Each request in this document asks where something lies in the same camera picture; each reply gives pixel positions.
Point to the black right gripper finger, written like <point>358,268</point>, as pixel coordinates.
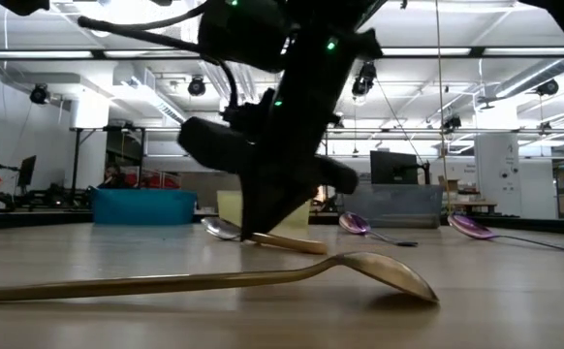
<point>284,206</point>
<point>255,213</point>

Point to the slender gold spoon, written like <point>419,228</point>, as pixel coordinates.
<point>388,271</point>

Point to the yellow plastic bin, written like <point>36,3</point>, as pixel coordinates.
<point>228,208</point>

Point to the black ceiling spotlight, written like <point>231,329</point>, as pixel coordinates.
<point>451,122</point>
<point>363,82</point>
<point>197,87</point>
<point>547,87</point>
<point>40,94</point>

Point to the red storage bin rack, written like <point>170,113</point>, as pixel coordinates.
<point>158,181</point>

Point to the grey plastic bin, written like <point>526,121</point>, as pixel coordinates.
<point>398,206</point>

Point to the blue plastic bin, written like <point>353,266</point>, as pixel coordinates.
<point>141,206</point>

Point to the ceiling light strip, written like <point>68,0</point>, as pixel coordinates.
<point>37,54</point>
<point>427,51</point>
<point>529,51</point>

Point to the person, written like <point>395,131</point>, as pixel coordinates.
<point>113,178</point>

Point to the cardboard box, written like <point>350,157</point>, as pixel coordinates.
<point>451,185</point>

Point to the wooden workbench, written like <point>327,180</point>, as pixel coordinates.
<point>471,204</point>

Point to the black overhead beam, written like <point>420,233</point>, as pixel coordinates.
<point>477,51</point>

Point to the small black monitor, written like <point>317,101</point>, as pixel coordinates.
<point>26,170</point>

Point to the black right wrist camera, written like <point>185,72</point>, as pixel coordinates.
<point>214,145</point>

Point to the white ventilation duct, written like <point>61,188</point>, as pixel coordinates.
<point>156,104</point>

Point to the black aluminium table frame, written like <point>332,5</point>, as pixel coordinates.
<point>20,220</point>

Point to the silver ventilation duct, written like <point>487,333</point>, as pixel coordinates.
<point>534,77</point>

